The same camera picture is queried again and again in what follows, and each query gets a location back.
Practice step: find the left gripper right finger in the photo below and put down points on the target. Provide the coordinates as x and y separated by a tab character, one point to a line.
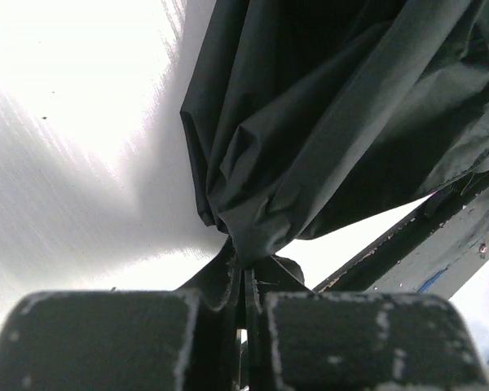
301	340

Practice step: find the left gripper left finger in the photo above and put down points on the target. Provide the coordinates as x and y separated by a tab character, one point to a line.
185	339

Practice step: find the black folding umbrella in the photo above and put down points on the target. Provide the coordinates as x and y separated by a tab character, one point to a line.
303	117

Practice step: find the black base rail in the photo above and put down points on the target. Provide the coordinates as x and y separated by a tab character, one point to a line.
436	248

